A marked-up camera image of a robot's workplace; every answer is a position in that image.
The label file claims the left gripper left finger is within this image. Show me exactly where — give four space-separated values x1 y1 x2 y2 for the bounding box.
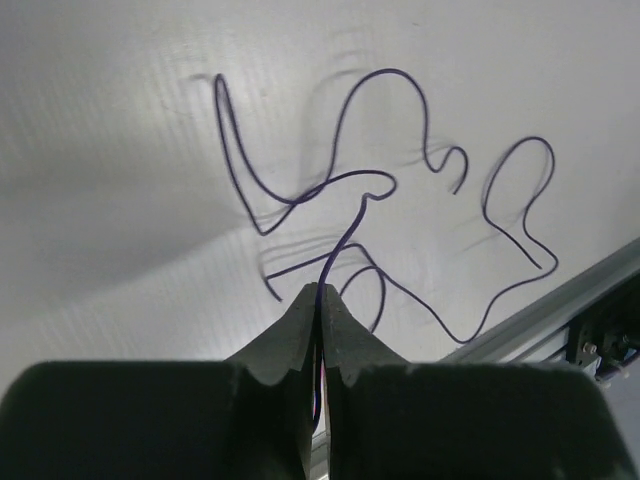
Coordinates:
1 284 316 479

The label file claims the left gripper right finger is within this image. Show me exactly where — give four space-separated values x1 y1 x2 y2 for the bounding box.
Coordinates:
319 286 633 479

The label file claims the aluminium mounting rail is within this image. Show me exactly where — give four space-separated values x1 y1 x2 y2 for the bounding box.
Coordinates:
444 240 639 363

